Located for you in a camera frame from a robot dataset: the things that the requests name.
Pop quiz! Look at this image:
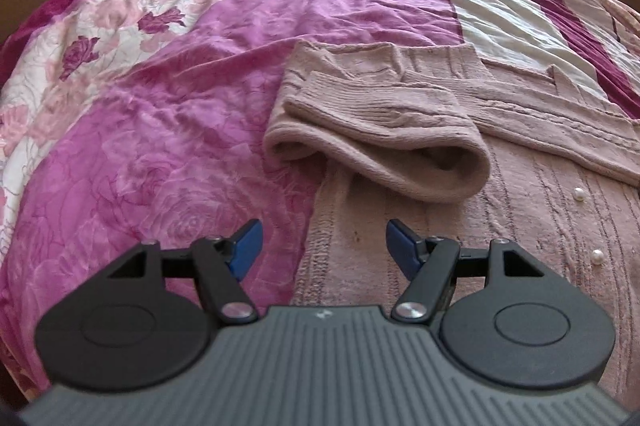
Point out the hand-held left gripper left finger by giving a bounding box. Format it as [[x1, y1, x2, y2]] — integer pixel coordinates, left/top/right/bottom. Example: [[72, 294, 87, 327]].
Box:
[[107, 219, 264, 325]]

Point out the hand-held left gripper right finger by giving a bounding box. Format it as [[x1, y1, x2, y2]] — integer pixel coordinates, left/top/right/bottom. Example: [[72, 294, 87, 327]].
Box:
[[386, 219, 547, 323]]

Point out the pink knit cardigan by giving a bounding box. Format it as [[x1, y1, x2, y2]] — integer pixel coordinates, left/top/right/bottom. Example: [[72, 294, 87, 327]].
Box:
[[263, 40, 640, 413]]

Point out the magenta floral striped bedspread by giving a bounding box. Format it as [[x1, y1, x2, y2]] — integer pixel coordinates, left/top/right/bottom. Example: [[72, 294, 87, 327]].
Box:
[[0, 0, 640, 399]]

